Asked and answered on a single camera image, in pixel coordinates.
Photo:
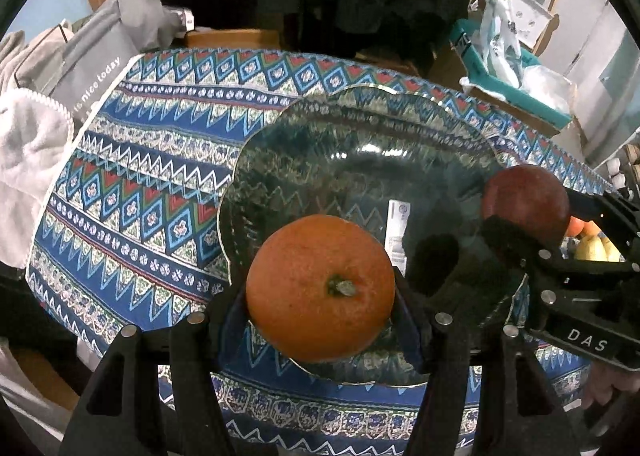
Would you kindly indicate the grey garment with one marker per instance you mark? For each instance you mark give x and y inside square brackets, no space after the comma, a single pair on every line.
[145,16]

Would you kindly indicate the yellow fruit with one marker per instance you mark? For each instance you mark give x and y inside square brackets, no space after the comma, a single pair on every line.
[595,248]

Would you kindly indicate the white printed plastic bag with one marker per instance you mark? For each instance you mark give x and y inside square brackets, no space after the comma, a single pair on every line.
[500,11]

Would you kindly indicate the shoe rack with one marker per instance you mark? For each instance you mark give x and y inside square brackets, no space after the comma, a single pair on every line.
[622,171]

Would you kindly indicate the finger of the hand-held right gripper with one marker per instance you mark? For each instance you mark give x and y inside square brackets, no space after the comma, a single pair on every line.
[520,246]
[605,213]

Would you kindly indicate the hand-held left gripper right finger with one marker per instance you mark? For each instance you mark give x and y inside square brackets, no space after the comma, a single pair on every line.
[412,331]

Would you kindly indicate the small deep orange tangerine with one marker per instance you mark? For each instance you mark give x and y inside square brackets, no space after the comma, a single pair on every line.
[577,226]

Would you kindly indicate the red apple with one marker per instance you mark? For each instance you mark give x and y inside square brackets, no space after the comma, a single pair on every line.
[525,196]

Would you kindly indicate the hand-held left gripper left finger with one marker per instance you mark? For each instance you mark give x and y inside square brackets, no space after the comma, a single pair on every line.
[230,336]

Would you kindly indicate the clear plastic bag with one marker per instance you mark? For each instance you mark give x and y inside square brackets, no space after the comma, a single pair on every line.
[547,86]

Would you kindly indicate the grey printed bag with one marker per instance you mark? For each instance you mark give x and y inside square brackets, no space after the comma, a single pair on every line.
[90,66]

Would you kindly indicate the large orange with green stem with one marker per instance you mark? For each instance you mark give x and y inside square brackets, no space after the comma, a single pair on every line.
[320,296]

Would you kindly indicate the teal box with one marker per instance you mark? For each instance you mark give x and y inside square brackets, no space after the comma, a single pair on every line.
[530,96]

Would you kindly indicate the cardboard box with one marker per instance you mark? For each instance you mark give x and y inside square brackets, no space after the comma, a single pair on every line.
[450,71]

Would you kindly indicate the white towel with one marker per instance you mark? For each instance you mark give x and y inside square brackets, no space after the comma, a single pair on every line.
[30,151]

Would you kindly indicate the beige cloth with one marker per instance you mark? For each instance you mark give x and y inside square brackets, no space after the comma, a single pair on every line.
[25,56]

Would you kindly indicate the blue patterned tablecloth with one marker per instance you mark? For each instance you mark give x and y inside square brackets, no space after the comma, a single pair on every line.
[150,161]

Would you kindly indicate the person's right hand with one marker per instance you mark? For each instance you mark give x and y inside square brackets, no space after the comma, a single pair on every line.
[610,386]

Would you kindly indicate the white cabinet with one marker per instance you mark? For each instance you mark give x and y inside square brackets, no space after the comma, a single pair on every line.
[595,61]

